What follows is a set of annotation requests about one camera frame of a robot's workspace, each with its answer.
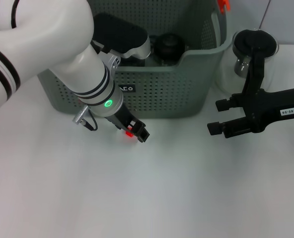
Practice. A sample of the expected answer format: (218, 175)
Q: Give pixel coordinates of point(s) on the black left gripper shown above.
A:
(121, 116)

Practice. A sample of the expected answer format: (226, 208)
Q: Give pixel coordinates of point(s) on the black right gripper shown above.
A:
(273, 109)

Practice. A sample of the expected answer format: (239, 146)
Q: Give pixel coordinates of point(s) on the small red toy brick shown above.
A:
(129, 134)

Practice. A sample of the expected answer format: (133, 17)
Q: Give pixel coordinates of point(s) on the glass teacup with black sleeve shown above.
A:
(132, 62)
(169, 47)

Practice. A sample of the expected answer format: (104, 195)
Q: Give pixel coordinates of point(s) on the grey-green perforated storage bin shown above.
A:
(186, 94)

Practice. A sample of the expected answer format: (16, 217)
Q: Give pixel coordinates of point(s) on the orange bin latch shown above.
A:
(223, 5)

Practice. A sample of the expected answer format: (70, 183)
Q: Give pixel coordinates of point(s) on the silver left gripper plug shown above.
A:
(80, 114)

